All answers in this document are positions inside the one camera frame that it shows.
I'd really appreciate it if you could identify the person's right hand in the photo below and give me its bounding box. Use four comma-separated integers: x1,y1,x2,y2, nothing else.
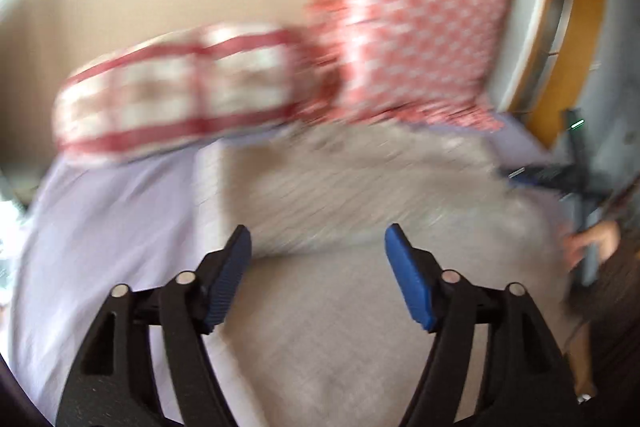
561,221,620,270

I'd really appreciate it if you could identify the pink polka dot pillow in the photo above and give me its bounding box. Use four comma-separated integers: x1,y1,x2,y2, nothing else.
306,0,511,130

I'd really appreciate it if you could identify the lilac bed sheet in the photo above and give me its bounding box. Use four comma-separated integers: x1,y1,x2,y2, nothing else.
9,119,558,418

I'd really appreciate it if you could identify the red checked pillow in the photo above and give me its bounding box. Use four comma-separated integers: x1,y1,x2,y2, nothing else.
52,23,320,167

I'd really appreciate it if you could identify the beige cable-knit sweater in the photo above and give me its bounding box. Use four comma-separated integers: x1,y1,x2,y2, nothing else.
194,124,574,426

